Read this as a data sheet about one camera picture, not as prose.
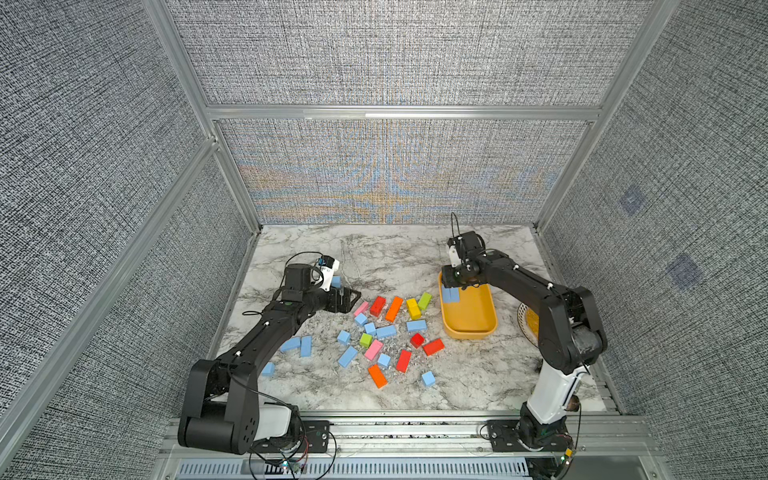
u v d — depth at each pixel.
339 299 0.76
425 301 0.98
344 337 0.88
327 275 0.78
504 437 0.73
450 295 0.98
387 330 0.91
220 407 0.42
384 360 0.84
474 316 0.92
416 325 0.92
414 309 0.95
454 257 0.80
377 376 0.84
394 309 0.96
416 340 0.88
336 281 1.00
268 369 0.81
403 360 0.86
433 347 0.89
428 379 0.82
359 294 0.82
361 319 0.92
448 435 0.75
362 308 0.95
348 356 0.86
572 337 0.50
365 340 0.88
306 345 0.88
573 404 0.76
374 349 0.88
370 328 0.90
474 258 0.71
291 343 0.60
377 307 0.95
